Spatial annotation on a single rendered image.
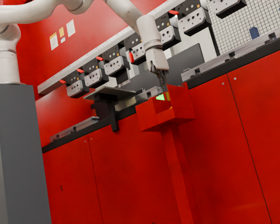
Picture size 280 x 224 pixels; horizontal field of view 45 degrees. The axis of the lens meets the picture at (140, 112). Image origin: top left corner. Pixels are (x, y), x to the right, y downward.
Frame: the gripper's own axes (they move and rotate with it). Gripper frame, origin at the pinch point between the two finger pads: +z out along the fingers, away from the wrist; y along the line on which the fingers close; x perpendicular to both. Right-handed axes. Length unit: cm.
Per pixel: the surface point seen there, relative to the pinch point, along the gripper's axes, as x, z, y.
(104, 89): -43.6, -13.8, -7.1
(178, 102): 4.8, 11.8, 1.4
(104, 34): -56, -58, -33
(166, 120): -0.1, 17.9, 6.6
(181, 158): -2.3, 34.6, 0.5
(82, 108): -138, -34, -72
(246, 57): 31.3, 0.5, -20.3
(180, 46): -275, -221, -520
